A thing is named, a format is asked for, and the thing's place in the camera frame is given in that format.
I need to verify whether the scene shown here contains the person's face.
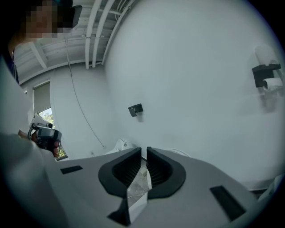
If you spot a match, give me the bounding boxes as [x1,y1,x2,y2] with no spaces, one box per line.
[21,0,74,44]

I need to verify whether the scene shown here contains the white ceiling pipe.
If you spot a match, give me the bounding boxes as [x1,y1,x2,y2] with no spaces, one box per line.
[85,0,103,69]
[92,0,113,68]
[101,0,137,65]

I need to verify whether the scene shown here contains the white closed smart toilet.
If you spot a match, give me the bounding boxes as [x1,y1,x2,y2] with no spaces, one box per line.
[257,173,285,202]

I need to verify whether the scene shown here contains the empty black wall holder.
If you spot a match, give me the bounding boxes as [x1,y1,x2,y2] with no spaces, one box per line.
[128,103,144,117]

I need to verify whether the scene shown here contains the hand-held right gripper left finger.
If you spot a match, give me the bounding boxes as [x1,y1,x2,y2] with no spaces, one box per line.
[48,147,143,228]

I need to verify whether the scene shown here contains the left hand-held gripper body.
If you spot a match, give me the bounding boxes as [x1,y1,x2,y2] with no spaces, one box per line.
[27,113,62,153]

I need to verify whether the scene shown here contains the white egg-shaped toilet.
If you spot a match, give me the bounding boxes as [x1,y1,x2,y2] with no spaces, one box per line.
[104,138,134,155]

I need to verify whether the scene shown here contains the person's left hand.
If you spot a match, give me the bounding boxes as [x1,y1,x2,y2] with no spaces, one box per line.
[52,139,62,159]

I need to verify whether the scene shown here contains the window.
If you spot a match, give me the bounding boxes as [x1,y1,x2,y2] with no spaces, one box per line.
[33,81,69,161]

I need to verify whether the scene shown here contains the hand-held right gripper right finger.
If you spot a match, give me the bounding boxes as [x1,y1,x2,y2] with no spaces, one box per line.
[133,146,261,228]

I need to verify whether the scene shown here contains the thin grey wall wire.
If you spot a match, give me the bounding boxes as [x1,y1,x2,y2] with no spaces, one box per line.
[65,37,105,149]

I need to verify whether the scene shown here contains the white toilet lid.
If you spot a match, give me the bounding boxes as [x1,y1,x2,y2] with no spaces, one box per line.
[169,148,190,158]

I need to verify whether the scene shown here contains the black head-worn camera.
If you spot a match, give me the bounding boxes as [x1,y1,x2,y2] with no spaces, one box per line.
[69,4,83,28]

